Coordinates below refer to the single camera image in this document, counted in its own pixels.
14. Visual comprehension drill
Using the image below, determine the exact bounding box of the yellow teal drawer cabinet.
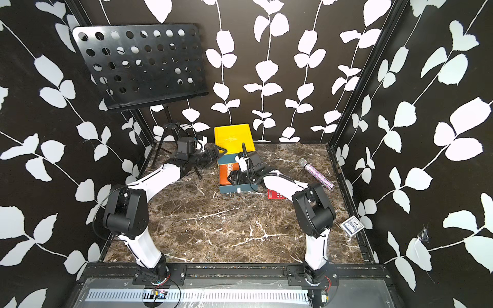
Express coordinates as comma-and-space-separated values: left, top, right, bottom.
214, 124, 255, 154

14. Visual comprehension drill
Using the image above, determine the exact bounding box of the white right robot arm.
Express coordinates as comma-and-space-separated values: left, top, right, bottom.
227, 170, 336, 284

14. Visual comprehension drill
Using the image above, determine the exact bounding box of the red postcard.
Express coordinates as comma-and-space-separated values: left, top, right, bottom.
268, 189, 286, 200

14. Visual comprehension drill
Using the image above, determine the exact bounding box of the playing card on table edge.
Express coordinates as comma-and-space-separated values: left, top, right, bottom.
340, 216, 364, 237

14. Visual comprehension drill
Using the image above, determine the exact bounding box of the purple rhinestone microphone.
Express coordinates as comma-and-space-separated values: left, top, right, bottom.
298, 158, 335, 190

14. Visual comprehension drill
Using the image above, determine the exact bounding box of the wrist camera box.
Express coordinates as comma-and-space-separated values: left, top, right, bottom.
177, 137, 198, 156
247, 151, 266, 173

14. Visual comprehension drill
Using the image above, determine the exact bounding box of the black perforated music stand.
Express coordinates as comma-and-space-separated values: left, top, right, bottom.
72, 23, 209, 180

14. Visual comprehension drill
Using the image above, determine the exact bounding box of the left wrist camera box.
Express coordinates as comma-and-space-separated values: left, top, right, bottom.
177, 137, 198, 156

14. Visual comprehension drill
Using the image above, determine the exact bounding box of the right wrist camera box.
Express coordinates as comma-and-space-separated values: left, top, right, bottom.
247, 151, 266, 173

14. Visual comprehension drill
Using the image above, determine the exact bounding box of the orange postcard with white pattern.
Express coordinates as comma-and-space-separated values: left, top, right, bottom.
219, 163, 240, 186

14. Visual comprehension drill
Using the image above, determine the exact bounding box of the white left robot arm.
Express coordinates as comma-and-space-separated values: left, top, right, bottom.
102, 146, 227, 280

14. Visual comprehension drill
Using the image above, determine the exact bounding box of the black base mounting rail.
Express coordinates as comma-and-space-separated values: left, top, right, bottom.
132, 262, 390, 287

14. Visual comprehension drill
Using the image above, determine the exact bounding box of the white slotted cable duct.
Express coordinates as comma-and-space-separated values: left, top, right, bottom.
83, 289, 309, 304

